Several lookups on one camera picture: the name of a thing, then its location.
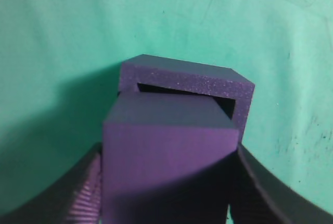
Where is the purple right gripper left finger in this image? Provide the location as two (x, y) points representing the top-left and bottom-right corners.
(1, 143), (102, 223)

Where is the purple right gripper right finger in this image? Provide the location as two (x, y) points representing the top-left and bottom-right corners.
(230, 144), (332, 224)

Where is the dark purple foam cube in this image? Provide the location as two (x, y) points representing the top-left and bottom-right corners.
(102, 92), (239, 223)

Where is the purple foam groove block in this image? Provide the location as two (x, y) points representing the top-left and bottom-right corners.
(118, 54), (255, 140)

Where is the green table cloth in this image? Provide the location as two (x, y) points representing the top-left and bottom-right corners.
(1, 0), (332, 214)

